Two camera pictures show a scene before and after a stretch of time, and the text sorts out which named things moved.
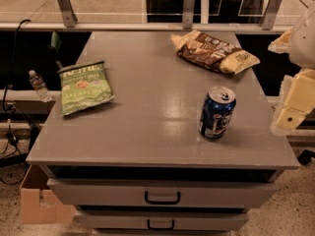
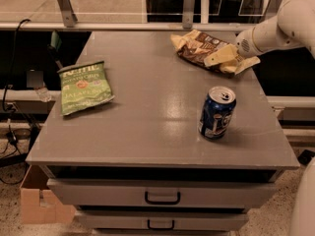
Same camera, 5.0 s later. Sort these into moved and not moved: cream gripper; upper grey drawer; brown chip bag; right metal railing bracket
Moved: cream gripper
Not moved: right metal railing bracket; brown chip bag; upper grey drawer
